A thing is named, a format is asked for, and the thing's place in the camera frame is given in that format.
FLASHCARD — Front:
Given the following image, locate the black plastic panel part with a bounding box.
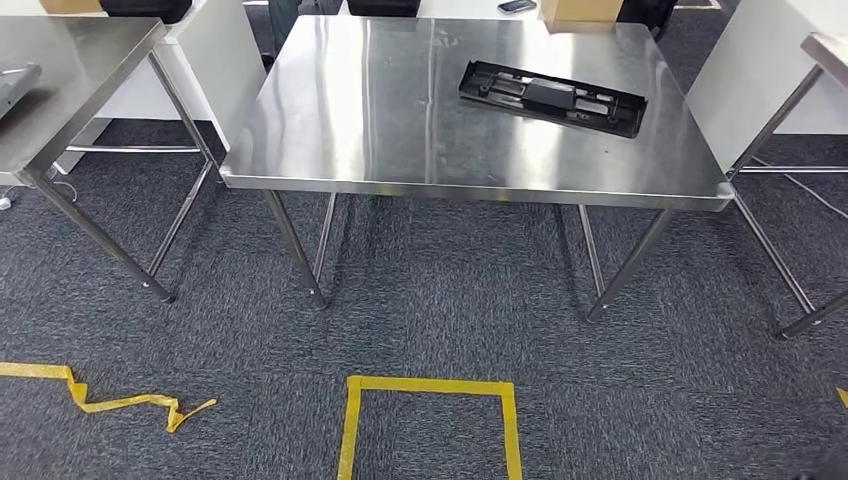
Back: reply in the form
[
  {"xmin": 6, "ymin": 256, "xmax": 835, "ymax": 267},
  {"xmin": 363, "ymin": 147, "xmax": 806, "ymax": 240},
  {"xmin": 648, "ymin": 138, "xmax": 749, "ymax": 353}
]
[{"xmin": 458, "ymin": 59, "xmax": 649, "ymax": 140}]

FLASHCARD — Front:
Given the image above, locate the grey flat object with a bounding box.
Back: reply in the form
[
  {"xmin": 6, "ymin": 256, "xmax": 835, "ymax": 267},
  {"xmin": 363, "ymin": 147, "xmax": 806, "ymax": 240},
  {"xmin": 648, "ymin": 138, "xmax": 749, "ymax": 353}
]
[{"xmin": 0, "ymin": 62, "xmax": 44, "ymax": 122}]

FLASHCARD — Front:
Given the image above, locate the stainless steel workbench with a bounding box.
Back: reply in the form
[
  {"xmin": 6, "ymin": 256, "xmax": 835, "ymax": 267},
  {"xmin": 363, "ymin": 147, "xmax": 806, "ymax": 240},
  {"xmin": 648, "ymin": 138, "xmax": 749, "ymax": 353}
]
[{"xmin": 218, "ymin": 14, "xmax": 737, "ymax": 326}]

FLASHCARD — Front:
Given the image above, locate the plain brown cardboard box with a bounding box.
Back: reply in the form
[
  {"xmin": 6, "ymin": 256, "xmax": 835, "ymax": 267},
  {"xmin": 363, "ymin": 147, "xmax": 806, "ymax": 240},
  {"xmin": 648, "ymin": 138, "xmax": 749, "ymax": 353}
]
[{"xmin": 39, "ymin": 0, "xmax": 105, "ymax": 15}]

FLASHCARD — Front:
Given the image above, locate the cardboard box yellow label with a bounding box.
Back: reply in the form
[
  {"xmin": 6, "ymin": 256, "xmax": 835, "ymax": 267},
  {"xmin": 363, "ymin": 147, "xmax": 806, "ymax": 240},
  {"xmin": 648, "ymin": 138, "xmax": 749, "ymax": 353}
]
[{"xmin": 539, "ymin": 0, "xmax": 625, "ymax": 24}]

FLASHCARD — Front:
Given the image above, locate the white floor cable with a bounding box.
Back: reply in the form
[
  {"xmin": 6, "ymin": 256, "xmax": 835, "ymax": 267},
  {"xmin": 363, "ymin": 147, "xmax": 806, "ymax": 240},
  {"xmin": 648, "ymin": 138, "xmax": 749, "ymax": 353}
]
[{"xmin": 751, "ymin": 155, "xmax": 848, "ymax": 220}]

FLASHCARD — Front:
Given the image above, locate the black zippered case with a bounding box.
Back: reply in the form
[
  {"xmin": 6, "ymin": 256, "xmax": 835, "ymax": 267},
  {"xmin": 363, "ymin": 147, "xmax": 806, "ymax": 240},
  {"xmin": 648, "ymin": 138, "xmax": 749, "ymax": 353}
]
[
  {"xmin": 99, "ymin": 0, "xmax": 193, "ymax": 24},
  {"xmin": 346, "ymin": 0, "xmax": 422, "ymax": 18}
]

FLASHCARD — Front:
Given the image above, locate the person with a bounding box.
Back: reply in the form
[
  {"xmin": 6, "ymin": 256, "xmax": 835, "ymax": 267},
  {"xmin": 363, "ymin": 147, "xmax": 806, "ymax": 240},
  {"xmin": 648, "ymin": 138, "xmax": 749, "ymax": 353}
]
[
  {"xmin": 619, "ymin": 0, "xmax": 680, "ymax": 34},
  {"xmin": 260, "ymin": 0, "xmax": 346, "ymax": 71}
]

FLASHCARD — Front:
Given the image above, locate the loose yellow tape strip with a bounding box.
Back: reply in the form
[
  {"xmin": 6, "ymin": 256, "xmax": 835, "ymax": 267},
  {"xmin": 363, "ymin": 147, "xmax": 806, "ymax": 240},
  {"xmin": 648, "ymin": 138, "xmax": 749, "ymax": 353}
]
[{"xmin": 0, "ymin": 362, "xmax": 219, "ymax": 435}]

